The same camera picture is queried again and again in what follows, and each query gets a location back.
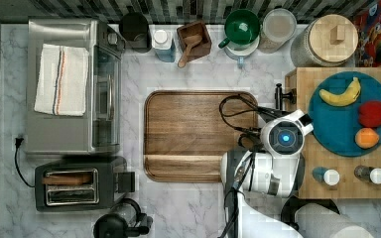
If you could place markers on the black drawer handle bar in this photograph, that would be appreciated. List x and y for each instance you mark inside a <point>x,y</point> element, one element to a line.
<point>280,96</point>

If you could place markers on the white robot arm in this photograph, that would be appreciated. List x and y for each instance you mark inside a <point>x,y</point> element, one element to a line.
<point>270,168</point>

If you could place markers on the brown wooden cutting board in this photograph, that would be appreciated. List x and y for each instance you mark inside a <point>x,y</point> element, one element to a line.
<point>186,133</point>

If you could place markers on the dark wooden utensil box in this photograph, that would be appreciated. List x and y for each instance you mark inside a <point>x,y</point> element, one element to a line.
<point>195,28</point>

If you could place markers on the wooden spoon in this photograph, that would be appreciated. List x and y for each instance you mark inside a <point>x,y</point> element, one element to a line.
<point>191,42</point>

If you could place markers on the blue bottle white cap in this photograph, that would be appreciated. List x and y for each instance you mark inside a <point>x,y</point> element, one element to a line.
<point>164,46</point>

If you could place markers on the light blue mug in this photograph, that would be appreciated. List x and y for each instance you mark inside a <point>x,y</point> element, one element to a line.
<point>240,55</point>

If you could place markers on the stainless steel toaster oven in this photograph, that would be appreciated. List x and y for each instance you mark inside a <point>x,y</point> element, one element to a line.
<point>97,130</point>

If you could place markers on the green mug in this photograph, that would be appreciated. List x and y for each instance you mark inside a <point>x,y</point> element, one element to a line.
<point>241,27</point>

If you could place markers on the black cylindrical canister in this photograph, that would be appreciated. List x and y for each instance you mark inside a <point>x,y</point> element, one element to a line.
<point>134,28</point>

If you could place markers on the black two-slot toaster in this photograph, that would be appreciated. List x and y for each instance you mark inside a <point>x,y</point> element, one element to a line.
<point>82,183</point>

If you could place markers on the clear jar with grains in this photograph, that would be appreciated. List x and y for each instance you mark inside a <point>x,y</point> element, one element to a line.
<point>278,26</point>

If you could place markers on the black round paper towel base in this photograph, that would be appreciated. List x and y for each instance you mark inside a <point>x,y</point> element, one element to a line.
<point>293,204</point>

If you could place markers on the white striped dish towel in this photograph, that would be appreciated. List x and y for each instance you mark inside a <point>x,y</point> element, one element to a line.
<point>62,81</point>

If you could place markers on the blue salt shaker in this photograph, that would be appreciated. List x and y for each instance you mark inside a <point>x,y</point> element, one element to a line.
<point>325,175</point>

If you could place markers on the white paper towel roll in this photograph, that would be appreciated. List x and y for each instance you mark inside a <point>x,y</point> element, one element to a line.
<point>316,221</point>

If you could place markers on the yellow banana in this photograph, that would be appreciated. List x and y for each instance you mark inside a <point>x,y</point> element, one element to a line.
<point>347,97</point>

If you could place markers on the blue round plate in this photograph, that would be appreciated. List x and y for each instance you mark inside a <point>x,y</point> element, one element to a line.
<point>335,127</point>

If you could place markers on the glass jar wooden lid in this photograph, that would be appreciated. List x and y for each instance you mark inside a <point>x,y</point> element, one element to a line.
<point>327,42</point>

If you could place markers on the orange fruit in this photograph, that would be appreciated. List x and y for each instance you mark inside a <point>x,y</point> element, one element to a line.
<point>366,138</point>

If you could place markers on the red apple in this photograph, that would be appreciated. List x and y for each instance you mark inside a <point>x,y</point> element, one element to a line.
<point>369,114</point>

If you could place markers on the dark pepper shaker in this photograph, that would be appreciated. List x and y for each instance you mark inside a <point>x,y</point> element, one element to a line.
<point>370,174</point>

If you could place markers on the red cereal box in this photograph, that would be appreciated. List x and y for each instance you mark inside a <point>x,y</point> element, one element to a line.
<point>368,25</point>

